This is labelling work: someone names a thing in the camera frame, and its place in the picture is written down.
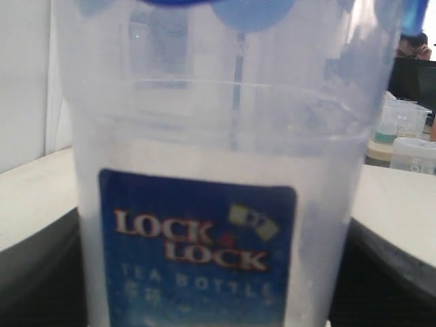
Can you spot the clear background storage bin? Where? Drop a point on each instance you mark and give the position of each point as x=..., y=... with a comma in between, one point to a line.
x=399, y=119

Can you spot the person in background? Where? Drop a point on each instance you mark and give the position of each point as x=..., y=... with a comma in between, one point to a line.
x=414, y=47

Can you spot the small clear background container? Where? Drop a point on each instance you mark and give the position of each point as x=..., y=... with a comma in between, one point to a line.
x=414, y=155

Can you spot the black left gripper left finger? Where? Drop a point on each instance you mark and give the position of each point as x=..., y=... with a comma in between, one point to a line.
x=42, y=279

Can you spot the black background monitor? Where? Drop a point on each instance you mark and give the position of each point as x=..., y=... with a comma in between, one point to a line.
x=414, y=80

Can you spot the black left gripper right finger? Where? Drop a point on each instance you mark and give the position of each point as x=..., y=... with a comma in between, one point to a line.
x=381, y=285

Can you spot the clear plastic container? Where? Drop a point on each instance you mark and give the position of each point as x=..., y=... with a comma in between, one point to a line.
x=216, y=168

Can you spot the white backdrop curtain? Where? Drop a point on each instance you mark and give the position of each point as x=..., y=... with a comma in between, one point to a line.
x=34, y=115

